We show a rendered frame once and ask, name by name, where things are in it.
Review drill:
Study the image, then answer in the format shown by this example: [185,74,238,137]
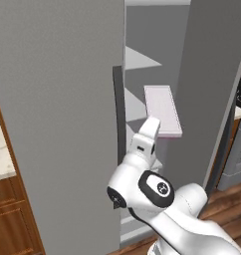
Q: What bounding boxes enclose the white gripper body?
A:
[137,116,162,141]

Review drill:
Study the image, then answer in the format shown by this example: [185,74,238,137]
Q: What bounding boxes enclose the pale pink ice cube tray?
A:
[143,85,183,138]

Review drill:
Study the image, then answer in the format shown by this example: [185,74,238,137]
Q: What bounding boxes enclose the wide grey fridge door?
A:
[0,0,126,255]

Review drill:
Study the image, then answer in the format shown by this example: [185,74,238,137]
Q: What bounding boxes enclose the white fridge shelf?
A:
[124,45,163,72]
[124,87,148,124]

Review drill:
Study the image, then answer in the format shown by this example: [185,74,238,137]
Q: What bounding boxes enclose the grey stove with black hob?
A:
[217,76,241,192]

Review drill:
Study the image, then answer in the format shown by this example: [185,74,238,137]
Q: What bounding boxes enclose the grey fridge body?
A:
[120,0,193,248]

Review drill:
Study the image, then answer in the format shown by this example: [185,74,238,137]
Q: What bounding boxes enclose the wooden cupboard run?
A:
[0,87,47,255]

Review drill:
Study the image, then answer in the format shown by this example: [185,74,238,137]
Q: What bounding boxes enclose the dark grey door handle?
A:
[112,65,127,167]

